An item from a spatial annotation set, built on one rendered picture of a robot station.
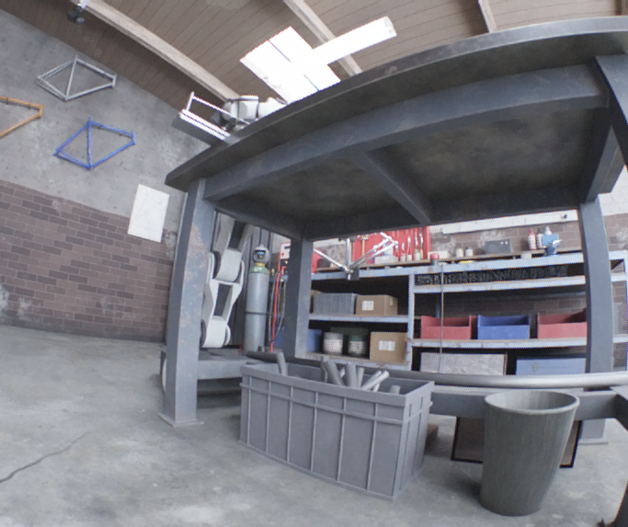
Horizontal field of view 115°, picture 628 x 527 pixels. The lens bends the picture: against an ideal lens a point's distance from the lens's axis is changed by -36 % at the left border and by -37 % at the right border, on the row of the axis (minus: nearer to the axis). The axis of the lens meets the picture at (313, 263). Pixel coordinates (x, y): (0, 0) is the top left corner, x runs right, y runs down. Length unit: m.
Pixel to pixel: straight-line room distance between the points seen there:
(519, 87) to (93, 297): 3.50
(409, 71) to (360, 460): 0.79
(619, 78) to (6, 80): 4.27
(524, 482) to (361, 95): 0.82
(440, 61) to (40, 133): 3.58
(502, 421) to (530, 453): 0.08
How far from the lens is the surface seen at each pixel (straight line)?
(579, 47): 0.68
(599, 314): 1.08
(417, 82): 0.67
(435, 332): 2.27
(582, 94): 0.66
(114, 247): 3.56
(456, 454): 0.93
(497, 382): 0.88
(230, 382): 1.37
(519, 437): 0.61
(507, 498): 0.67
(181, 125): 0.94
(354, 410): 0.68
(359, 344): 2.64
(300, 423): 0.77
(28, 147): 3.68
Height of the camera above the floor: 0.37
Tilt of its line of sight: 11 degrees up
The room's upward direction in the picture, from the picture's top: 4 degrees clockwise
